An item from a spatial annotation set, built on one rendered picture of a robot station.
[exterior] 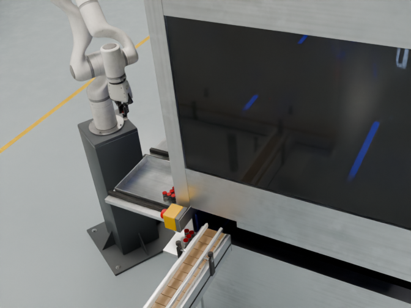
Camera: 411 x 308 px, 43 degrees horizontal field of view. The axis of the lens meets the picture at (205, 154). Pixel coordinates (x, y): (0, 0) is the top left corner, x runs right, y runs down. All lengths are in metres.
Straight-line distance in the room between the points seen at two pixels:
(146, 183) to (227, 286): 0.59
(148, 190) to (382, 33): 1.35
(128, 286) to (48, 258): 0.59
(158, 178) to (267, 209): 0.72
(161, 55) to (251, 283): 1.02
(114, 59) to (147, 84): 2.71
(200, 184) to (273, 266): 0.43
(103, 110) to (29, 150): 1.77
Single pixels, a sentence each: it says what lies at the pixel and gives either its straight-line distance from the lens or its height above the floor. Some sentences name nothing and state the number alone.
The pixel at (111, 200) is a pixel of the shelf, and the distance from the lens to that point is 2.37.
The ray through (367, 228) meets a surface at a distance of 1.77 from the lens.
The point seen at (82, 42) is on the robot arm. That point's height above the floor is 1.37.
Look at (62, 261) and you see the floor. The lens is 3.43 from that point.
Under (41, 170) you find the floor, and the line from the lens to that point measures 4.20.
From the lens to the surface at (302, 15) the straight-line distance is 1.43.
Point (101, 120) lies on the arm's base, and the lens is 2.81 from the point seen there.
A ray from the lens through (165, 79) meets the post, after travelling 1.74.
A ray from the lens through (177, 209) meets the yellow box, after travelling 2.04.
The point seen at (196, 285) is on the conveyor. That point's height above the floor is 0.93.
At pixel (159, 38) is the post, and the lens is 1.68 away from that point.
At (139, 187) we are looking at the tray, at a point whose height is 0.88.
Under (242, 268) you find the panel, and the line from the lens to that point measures 2.17.
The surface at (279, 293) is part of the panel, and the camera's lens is 2.18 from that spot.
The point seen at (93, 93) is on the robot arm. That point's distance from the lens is 2.73.
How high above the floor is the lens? 2.41
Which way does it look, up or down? 37 degrees down
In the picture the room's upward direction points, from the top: 6 degrees counter-clockwise
